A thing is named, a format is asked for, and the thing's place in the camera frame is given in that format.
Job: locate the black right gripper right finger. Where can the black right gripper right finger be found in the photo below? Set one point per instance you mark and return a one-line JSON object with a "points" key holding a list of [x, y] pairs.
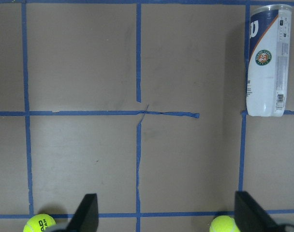
{"points": [[250, 216]]}

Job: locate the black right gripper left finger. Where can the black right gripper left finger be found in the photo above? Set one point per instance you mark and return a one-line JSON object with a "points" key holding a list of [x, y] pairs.
{"points": [[86, 217]]}

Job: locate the white tennis ball can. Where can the white tennis ball can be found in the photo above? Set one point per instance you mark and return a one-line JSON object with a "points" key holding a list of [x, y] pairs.
{"points": [[268, 65]]}

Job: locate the yellow tennis ball near base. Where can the yellow tennis ball near base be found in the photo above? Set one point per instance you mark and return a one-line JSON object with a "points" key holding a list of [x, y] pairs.
{"points": [[223, 224]]}

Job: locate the yellow Head tennis ball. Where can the yellow Head tennis ball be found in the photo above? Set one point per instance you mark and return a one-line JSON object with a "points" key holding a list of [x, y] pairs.
{"points": [[39, 223]]}

